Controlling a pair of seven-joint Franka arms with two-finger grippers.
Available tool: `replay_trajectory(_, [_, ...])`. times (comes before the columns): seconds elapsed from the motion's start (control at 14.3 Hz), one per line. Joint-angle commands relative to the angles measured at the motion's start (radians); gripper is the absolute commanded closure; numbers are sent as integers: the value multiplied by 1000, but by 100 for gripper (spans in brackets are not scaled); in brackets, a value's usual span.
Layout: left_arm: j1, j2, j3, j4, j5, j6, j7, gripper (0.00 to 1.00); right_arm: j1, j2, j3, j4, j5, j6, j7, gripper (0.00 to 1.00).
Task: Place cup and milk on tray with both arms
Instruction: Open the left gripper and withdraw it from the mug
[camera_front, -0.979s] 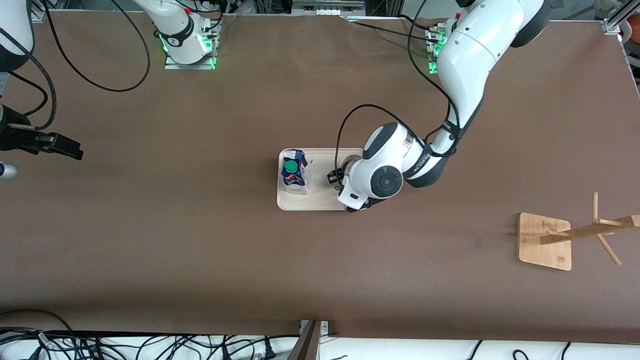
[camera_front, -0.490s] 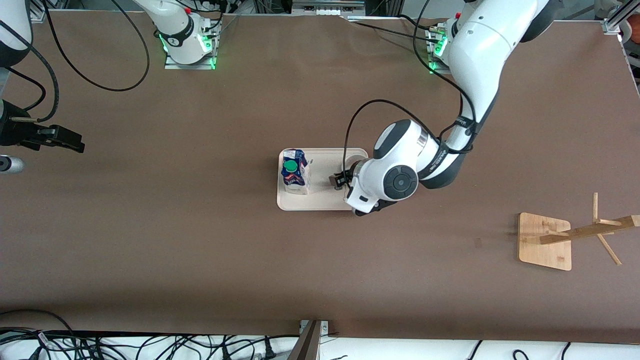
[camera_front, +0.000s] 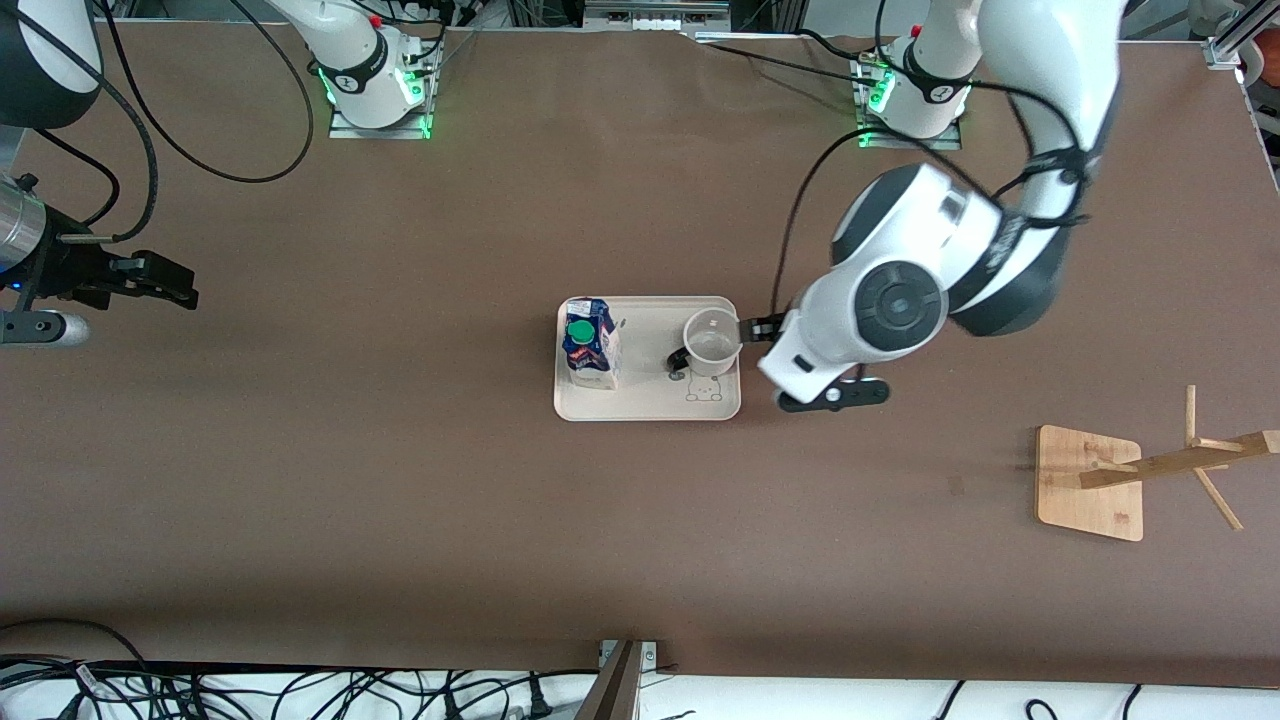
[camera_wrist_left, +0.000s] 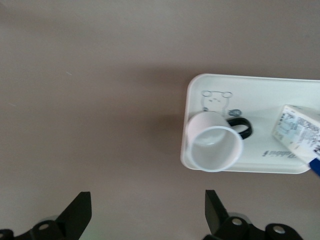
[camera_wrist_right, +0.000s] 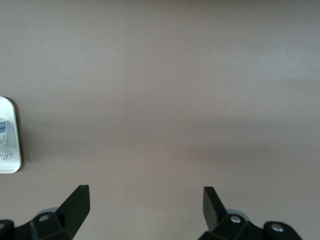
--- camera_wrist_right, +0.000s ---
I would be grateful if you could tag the cream rabbit print tray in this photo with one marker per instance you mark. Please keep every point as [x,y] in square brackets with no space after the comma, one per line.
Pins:
[13,140]

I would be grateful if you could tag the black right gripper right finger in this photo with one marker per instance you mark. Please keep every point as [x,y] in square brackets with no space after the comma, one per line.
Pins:
[212,210]

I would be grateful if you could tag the blue white milk carton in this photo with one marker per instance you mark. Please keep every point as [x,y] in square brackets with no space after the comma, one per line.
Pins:
[3,132]

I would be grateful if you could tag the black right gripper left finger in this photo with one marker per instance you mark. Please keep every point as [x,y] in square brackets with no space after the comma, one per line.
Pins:
[75,212]

